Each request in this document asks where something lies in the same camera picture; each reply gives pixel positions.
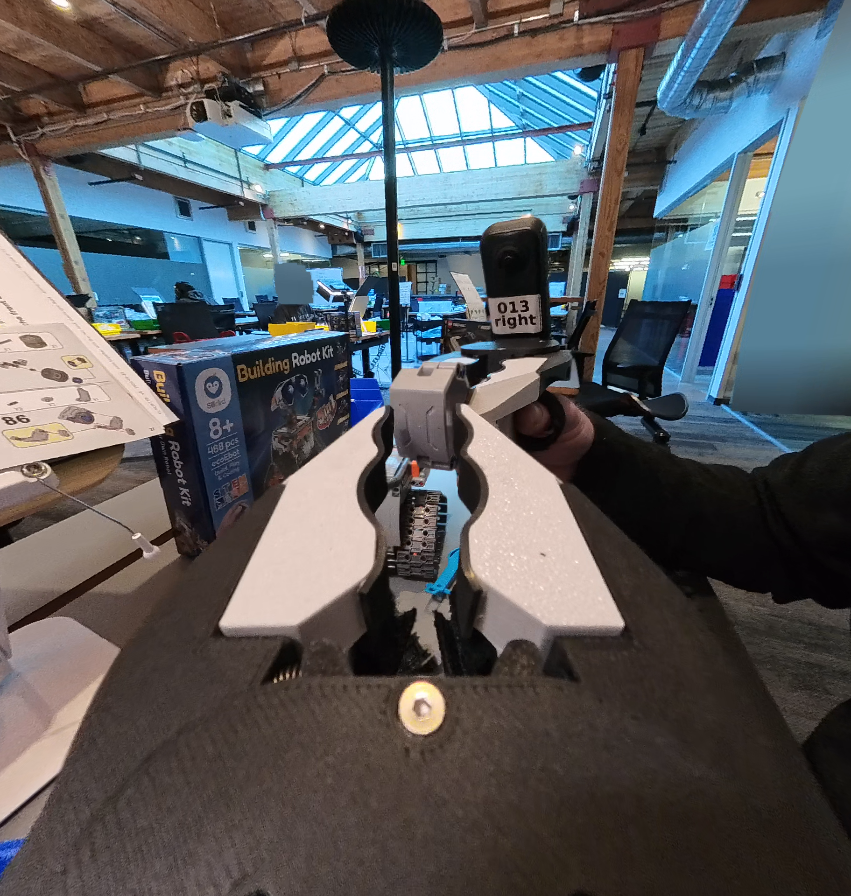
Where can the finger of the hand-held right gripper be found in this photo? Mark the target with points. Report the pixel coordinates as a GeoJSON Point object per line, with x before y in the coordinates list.
{"type": "Point", "coordinates": [502, 399]}
{"type": "Point", "coordinates": [534, 365]}

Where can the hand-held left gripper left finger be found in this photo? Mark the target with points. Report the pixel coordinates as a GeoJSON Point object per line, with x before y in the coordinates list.
{"type": "Point", "coordinates": [299, 560]}

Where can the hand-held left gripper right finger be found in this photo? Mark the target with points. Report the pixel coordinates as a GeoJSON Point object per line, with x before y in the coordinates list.
{"type": "Point", "coordinates": [544, 560]}

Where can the grey panel piece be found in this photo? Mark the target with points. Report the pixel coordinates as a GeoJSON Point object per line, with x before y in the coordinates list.
{"type": "Point", "coordinates": [425, 413]}

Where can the person's right hand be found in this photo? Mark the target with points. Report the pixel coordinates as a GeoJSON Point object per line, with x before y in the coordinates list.
{"type": "Point", "coordinates": [572, 441]}

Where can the toy car box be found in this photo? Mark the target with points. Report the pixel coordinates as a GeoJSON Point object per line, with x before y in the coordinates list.
{"type": "Point", "coordinates": [467, 332]}

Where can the cyan brick separator tool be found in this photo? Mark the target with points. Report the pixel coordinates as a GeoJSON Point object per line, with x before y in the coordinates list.
{"type": "Point", "coordinates": [445, 577]}

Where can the black office chair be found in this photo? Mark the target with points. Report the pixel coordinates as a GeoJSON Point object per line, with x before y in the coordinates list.
{"type": "Point", "coordinates": [642, 350]}

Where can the toy tracked robot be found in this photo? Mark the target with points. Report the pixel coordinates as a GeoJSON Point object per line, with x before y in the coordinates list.
{"type": "Point", "coordinates": [418, 525]}

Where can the black pole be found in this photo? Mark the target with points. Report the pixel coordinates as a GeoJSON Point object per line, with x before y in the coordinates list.
{"type": "Point", "coordinates": [392, 210]}

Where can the blue storage bin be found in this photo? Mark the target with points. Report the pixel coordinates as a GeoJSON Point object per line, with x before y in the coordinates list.
{"type": "Point", "coordinates": [366, 402]}

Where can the blue robot kit box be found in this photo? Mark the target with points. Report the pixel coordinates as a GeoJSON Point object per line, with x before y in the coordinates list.
{"type": "Point", "coordinates": [243, 434]}

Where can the yellow storage bin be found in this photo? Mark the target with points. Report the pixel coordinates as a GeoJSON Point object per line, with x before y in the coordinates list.
{"type": "Point", "coordinates": [289, 329]}

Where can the black disc on pole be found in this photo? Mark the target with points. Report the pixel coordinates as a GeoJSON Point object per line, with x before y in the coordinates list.
{"type": "Point", "coordinates": [384, 31]}

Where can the book stand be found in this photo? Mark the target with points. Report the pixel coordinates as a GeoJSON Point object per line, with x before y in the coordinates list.
{"type": "Point", "coordinates": [26, 665]}

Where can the white ceiling projector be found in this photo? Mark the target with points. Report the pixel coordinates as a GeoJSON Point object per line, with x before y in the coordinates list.
{"type": "Point", "coordinates": [229, 119]}

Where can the white instruction booklet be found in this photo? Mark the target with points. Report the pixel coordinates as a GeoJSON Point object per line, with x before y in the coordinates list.
{"type": "Point", "coordinates": [40, 364]}

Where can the silver air duct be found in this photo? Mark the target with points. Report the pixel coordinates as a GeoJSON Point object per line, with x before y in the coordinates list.
{"type": "Point", "coordinates": [719, 63]}

